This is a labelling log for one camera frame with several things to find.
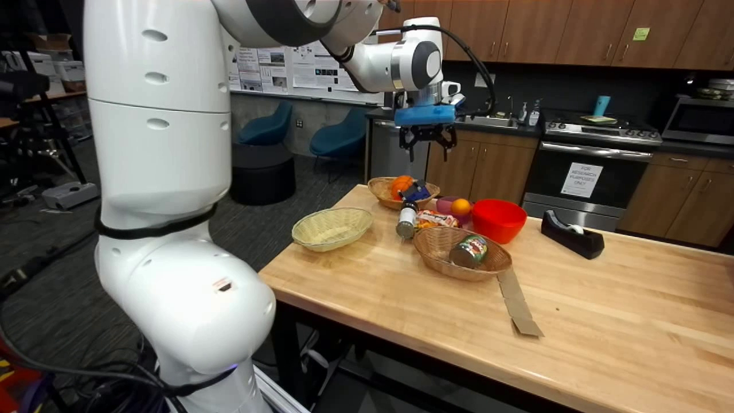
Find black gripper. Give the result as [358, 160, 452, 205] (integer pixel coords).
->
[396, 122, 460, 162]

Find white label spice container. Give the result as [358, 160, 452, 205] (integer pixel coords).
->
[395, 205, 420, 238]

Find brown wicker basket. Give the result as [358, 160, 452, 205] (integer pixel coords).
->
[364, 174, 443, 213]
[410, 224, 513, 282]

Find orange noodle packet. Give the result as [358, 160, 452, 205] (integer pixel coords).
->
[410, 208, 460, 232]

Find cream wicker basket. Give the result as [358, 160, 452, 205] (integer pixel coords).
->
[288, 205, 373, 254]

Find stainless steel dishwasher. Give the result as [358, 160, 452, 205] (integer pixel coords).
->
[367, 113, 430, 182]

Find blue grey toy block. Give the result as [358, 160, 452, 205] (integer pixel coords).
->
[400, 182, 434, 208]

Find pink plastic plate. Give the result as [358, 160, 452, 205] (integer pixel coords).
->
[434, 194, 477, 228]

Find orange fruit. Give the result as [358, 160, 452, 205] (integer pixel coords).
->
[446, 194, 475, 220]

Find teal chair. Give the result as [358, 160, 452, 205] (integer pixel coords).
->
[235, 102, 296, 146]
[307, 106, 369, 182]

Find red plastic bowl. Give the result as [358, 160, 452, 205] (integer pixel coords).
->
[468, 197, 529, 245]

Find green tomato sauce can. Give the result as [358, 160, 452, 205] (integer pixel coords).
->
[446, 232, 490, 271]

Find white paper on oven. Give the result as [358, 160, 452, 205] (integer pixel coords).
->
[560, 159, 605, 199]

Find white whiteboard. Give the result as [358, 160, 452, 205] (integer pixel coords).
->
[224, 32, 384, 106]

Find black round ottoman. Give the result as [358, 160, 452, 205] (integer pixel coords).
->
[228, 141, 297, 207]

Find black tape dispenser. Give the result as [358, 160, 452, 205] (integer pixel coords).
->
[538, 208, 605, 262]

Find stainless steel oven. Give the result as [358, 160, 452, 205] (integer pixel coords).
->
[525, 113, 662, 224]

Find wooden upper cabinets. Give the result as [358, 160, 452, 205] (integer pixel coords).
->
[381, 0, 734, 71]

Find black microwave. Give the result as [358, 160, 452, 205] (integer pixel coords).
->
[660, 93, 734, 146]

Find white floor device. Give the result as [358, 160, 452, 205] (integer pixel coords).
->
[40, 178, 101, 212]

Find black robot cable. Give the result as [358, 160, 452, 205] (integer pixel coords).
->
[410, 22, 499, 118]

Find black floor cables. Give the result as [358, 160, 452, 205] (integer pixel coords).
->
[0, 228, 162, 413]

